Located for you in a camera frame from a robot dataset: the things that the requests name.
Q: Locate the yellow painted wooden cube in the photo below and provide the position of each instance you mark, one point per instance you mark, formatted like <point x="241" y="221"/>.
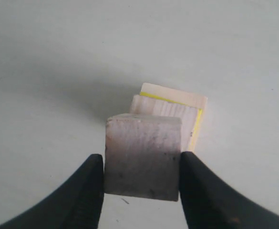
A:
<point x="185" y="98"/>

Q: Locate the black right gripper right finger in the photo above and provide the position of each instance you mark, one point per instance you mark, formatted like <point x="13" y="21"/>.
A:
<point x="210" y="203"/>

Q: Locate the medium plain wooden cube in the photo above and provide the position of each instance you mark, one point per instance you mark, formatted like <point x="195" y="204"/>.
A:
<point x="149" y="106"/>

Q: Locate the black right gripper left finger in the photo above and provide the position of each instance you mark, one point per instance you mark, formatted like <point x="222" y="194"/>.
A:
<point x="76" y="204"/>

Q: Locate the large plain wooden cube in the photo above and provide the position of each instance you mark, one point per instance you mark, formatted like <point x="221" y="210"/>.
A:
<point x="151" y="88"/>

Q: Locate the small plain wooden cube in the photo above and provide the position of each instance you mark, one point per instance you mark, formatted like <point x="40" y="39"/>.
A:
<point x="142" y="154"/>

